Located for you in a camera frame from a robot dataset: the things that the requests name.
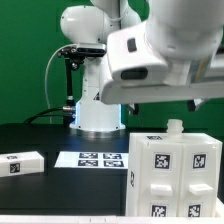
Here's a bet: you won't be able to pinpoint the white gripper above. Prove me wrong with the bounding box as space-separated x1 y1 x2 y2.
99 53 224 115

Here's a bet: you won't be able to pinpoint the white cabinet body box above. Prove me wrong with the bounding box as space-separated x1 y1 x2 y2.
125 119 219 216

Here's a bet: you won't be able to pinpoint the white cabinet top block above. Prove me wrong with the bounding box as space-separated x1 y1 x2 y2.
0 151 44 177

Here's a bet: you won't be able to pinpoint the white cabinet door panel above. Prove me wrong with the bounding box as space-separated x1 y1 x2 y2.
177 140 222 218
138 143 181 217

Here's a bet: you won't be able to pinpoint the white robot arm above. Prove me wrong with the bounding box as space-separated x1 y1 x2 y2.
60 0 224 138

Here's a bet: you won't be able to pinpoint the white marker sheet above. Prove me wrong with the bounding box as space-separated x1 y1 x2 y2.
54 151 128 169

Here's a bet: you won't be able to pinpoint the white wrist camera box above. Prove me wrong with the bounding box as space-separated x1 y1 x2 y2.
107 22 168 86

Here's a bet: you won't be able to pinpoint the black base cables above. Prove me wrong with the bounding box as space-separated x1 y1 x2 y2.
23 106 78 125

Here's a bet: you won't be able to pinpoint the black camera on stand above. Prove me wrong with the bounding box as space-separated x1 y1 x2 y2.
57 43 106 107

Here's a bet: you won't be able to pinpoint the grey camera cable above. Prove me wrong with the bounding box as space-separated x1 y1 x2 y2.
44 43 78 110

